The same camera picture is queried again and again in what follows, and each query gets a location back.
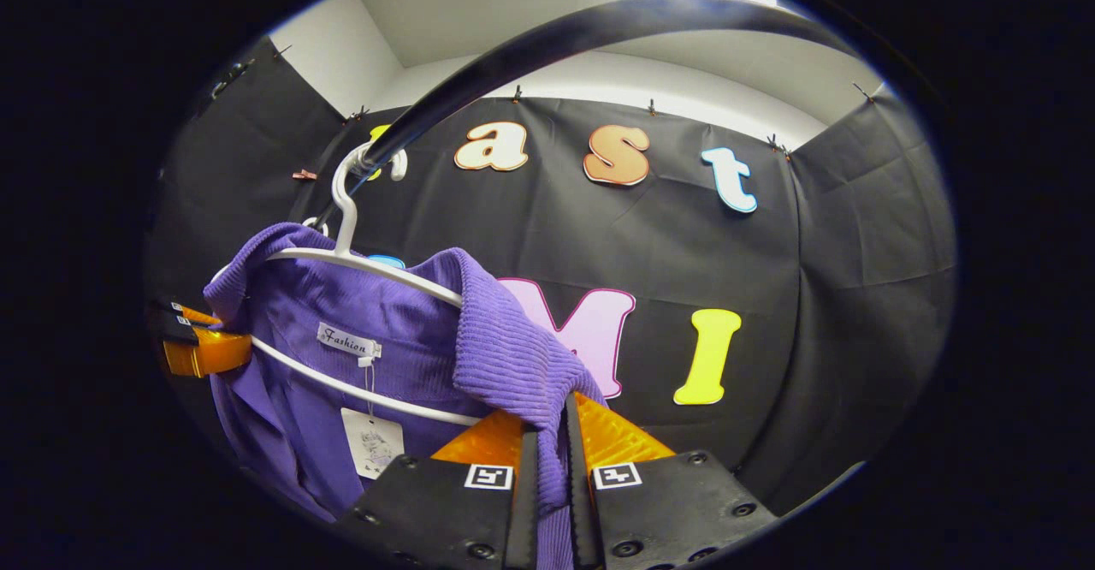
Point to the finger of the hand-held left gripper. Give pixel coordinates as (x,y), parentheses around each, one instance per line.
(210,352)
(201,316)

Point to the black clothes rack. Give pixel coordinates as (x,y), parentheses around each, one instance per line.
(513,56)

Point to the black backdrop cloth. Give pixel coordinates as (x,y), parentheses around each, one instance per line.
(684,253)

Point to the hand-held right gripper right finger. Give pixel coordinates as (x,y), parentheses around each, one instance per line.
(667,510)

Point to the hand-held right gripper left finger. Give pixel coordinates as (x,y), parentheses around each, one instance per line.
(445,510)

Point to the white paper hang tag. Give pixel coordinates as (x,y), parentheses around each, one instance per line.
(372,446)

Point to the white clothes hanger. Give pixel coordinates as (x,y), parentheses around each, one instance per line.
(313,224)
(345,210)

